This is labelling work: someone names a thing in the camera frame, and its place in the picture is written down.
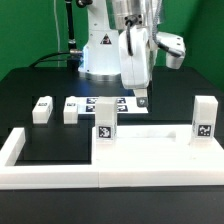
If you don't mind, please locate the black cable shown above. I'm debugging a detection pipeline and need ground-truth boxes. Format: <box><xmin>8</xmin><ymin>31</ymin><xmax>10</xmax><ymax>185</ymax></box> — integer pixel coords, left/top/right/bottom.
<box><xmin>29</xmin><ymin>50</ymin><xmax>83</xmax><ymax>69</ymax></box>

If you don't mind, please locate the white desk tabletop tray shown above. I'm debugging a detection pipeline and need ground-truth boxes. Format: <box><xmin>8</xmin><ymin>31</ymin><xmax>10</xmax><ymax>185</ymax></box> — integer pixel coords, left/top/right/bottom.
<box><xmin>92</xmin><ymin>125</ymin><xmax>224</xmax><ymax>172</ymax></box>

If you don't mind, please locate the fiducial marker base plate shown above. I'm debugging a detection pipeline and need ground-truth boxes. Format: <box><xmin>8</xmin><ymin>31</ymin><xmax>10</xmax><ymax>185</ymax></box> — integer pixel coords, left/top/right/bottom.
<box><xmin>77</xmin><ymin>97</ymin><xmax>148</xmax><ymax>114</ymax></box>

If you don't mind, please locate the white U-shaped boundary frame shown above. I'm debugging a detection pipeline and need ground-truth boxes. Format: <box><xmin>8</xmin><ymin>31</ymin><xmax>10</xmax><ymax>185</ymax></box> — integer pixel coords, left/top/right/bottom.
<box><xmin>0</xmin><ymin>128</ymin><xmax>224</xmax><ymax>189</ymax></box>

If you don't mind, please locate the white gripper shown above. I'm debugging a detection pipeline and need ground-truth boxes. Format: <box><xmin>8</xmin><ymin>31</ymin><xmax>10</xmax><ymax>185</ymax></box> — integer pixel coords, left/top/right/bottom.
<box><xmin>119</xmin><ymin>25</ymin><xmax>156</xmax><ymax>107</ymax></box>

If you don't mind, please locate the black camera stand pole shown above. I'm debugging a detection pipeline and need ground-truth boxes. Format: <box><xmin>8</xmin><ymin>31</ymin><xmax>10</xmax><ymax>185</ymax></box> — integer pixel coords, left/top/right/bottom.
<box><xmin>65</xmin><ymin>0</ymin><xmax>78</xmax><ymax>71</ymax></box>

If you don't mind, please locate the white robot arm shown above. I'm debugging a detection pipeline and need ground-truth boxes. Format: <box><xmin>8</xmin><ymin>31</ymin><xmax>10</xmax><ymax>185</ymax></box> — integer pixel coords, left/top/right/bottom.
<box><xmin>77</xmin><ymin>0</ymin><xmax>162</xmax><ymax>107</ymax></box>

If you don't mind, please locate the white hanging cable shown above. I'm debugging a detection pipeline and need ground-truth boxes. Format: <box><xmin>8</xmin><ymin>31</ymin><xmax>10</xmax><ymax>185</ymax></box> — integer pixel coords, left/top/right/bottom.
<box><xmin>53</xmin><ymin>0</ymin><xmax>62</xmax><ymax>68</ymax></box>

